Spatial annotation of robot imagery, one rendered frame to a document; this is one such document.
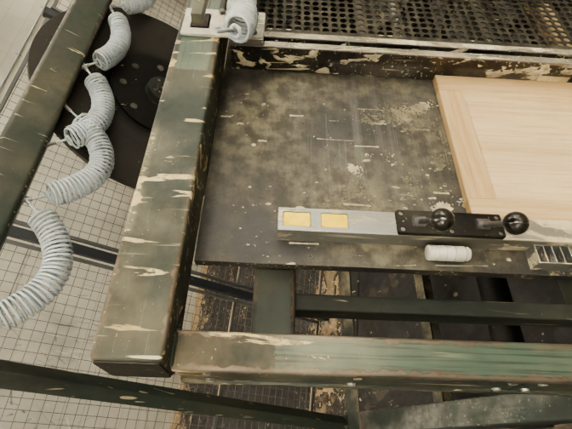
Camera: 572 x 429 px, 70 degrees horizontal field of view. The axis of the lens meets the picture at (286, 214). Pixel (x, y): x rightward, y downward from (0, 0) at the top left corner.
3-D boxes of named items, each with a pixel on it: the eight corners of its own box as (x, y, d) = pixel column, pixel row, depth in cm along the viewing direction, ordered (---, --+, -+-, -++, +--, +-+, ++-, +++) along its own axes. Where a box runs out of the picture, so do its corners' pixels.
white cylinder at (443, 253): (425, 263, 76) (466, 265, 77) (431, 255, 74) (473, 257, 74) (422, 248, 78) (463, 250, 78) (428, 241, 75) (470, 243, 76)
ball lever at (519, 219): (489, 235, 77) (534, 235, 63) (469, 234, 77) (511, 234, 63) (489, 214, 77) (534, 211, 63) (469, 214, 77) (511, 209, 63)
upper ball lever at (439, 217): (426, 231, 76) (459, 231, 63) (406, 231, 76) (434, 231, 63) (426, 212, 76) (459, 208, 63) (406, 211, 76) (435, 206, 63)
